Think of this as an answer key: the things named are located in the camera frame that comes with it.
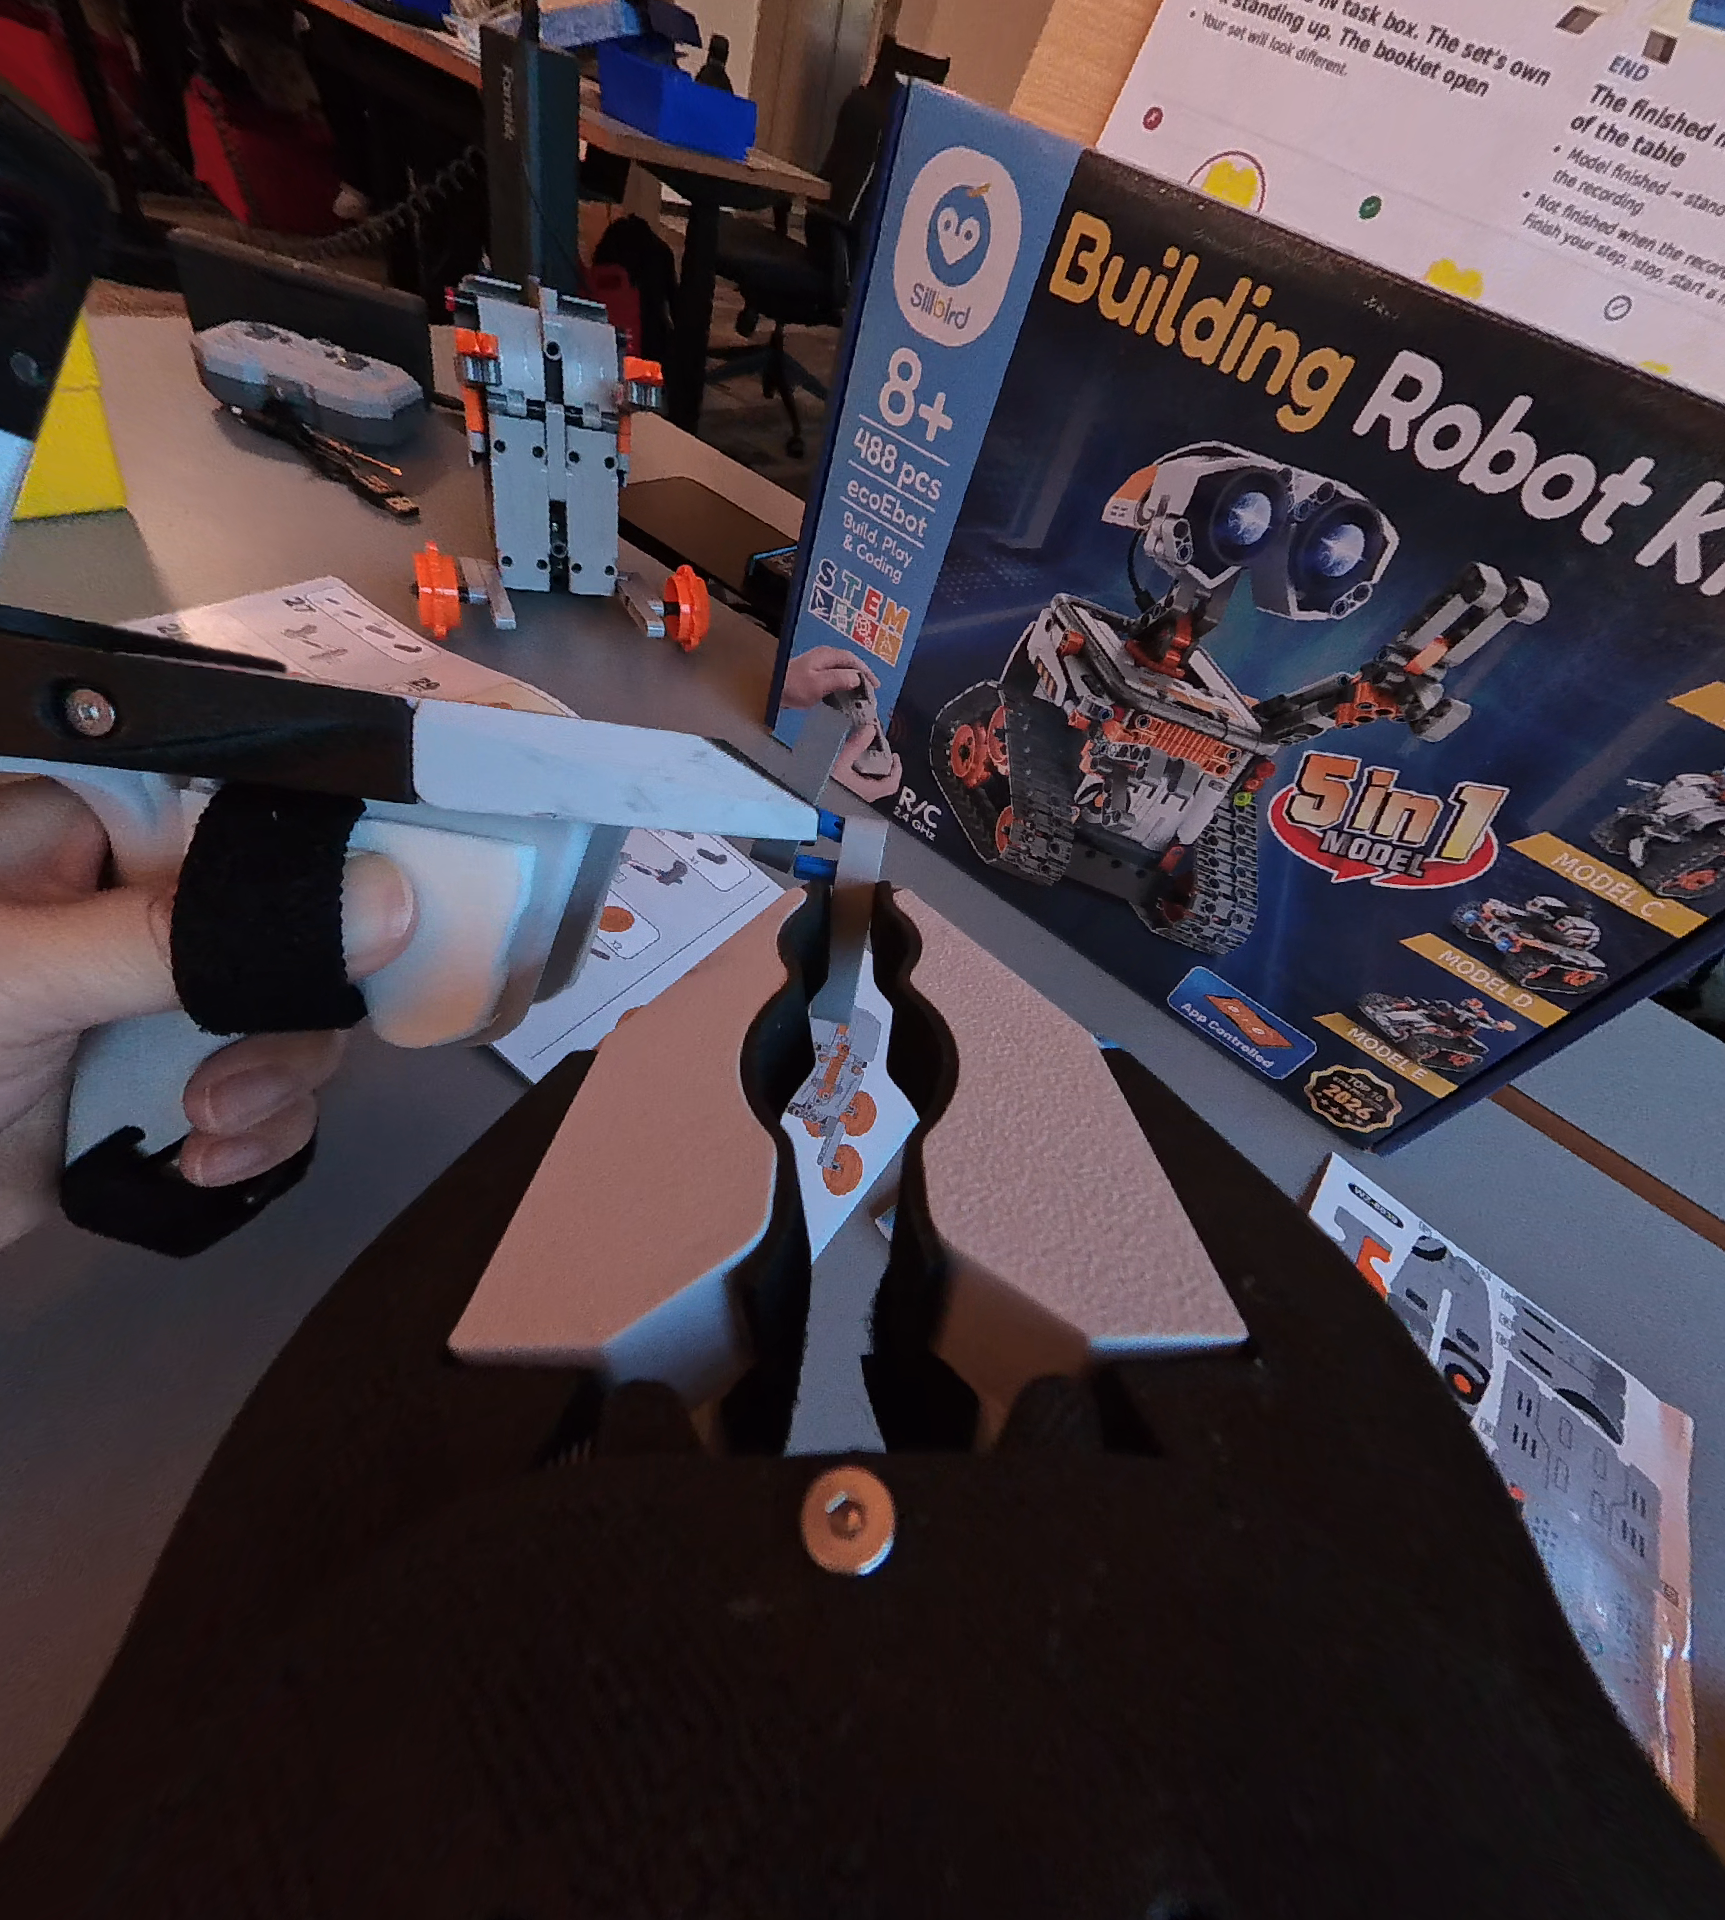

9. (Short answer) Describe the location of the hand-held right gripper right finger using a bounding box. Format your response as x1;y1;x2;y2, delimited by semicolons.
870;884;1246;1457

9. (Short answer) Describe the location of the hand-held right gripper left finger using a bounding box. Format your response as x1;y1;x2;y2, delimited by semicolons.
452;885;833;1457

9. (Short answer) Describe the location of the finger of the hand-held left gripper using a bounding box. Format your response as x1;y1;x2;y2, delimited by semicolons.
408;698;824;848

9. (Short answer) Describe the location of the dark grey angled beam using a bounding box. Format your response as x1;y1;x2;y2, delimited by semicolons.
749;700;865;885

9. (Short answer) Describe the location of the light grey holed beam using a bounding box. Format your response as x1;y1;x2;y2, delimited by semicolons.
808;818;890;1022

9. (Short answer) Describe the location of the dark grey desk column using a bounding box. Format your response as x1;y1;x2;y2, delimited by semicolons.
478;22;589;294

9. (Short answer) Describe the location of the grey desk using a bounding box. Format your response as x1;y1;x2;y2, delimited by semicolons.
0;304;1725;1920

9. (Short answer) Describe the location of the white task sheet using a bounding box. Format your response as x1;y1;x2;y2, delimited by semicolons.
1091;0;1725;444

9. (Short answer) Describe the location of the person's left hand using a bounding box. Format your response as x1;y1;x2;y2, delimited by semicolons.
0;774;419;1291

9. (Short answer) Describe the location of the open instruction booklet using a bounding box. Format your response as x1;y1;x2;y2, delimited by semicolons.
119;574;912;1258

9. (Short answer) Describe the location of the yellow storage bin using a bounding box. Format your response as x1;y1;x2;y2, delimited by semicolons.
13;324;129;520

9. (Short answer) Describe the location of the red bag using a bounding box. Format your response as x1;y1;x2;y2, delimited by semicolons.
178;72;346;231

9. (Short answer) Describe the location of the grey toy robot model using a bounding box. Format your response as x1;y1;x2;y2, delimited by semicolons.
452;271;664;601

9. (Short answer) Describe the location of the grey remote controller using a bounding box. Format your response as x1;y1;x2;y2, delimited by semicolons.
190;320;429;450

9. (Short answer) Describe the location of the black upright panel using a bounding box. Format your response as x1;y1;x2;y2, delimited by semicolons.
167;228;433;394

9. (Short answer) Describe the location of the sticker sheet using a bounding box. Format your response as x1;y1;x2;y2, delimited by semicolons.
1306;1153;1696;1815

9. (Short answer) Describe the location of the black office chair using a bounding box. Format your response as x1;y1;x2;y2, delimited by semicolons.
708;81;902;458

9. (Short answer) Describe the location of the blue toy box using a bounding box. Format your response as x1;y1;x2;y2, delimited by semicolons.
767;79;1725;1154

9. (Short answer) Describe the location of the blue storage bin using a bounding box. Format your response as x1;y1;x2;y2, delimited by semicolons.
561;0;707;45
596;34;762;161

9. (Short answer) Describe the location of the black usb cable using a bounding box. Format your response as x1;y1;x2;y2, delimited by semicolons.
221;404;419;525

